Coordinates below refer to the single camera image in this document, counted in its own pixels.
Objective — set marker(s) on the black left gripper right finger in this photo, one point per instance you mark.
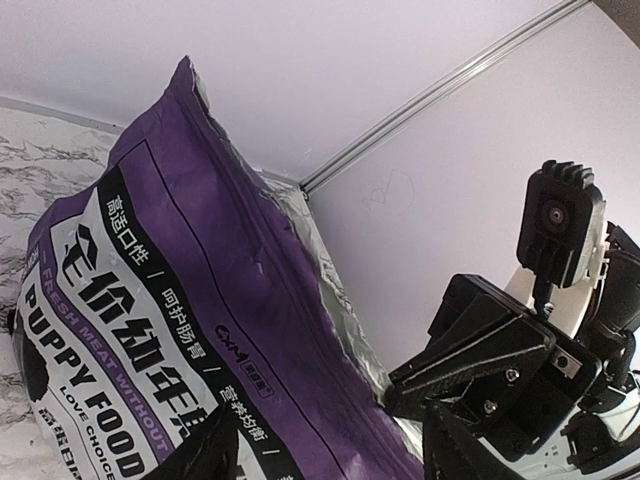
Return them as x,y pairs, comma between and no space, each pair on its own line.
451,452

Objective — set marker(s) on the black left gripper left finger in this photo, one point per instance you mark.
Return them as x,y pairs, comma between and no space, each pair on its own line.
211,453

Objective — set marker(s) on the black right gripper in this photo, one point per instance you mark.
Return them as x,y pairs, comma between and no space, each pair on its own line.
524,375

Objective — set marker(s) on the purple puppy food bag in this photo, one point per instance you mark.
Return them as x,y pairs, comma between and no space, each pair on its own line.
172,285

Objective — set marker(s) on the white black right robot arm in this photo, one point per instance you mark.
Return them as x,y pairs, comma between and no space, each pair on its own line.
603,427

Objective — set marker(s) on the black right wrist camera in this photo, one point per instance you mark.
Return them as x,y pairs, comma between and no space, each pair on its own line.
563,209

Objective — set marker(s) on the right aluminium frame post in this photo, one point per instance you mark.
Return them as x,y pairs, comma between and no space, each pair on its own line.
402,116

